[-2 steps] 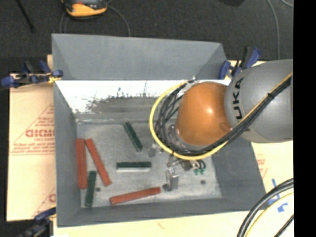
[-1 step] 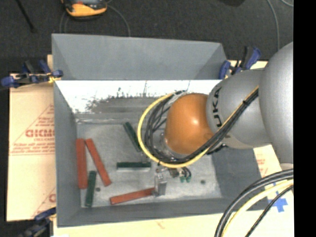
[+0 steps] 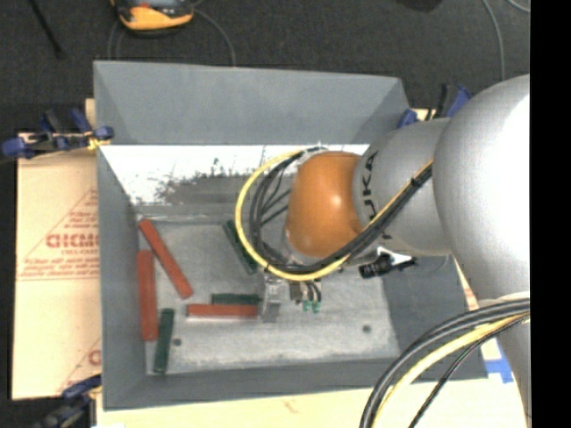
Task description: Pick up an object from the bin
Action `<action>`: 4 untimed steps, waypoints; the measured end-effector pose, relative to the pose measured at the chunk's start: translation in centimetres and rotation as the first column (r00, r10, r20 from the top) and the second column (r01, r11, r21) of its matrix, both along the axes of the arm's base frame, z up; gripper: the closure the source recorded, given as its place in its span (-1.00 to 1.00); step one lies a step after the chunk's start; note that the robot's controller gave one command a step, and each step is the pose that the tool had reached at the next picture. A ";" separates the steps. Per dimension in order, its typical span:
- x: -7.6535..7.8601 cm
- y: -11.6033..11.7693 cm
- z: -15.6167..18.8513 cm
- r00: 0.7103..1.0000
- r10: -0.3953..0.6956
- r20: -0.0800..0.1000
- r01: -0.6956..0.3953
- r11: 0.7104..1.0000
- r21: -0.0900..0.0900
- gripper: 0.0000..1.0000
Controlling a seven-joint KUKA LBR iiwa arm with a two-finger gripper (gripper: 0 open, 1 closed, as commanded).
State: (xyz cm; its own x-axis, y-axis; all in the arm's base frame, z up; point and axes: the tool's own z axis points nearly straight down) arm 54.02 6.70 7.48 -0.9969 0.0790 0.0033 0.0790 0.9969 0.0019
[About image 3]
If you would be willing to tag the dark green flat block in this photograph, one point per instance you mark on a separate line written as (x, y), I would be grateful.
(234, 299)
(163, 341)

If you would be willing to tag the red-brown flat block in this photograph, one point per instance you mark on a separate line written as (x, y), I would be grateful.
(166, 259)
(220, 310)
(147, 297)

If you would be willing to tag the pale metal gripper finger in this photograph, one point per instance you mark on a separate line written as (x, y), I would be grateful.
(270, 314)
(276, 293)

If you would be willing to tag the brown cardboard board red print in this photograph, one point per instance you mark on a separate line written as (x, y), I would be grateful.
(53, 310)

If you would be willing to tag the black cylinder on white bracket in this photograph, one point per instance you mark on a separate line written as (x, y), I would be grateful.
(377, 266)

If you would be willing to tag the grey metal bin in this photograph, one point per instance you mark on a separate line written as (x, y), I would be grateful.
(232, 105)

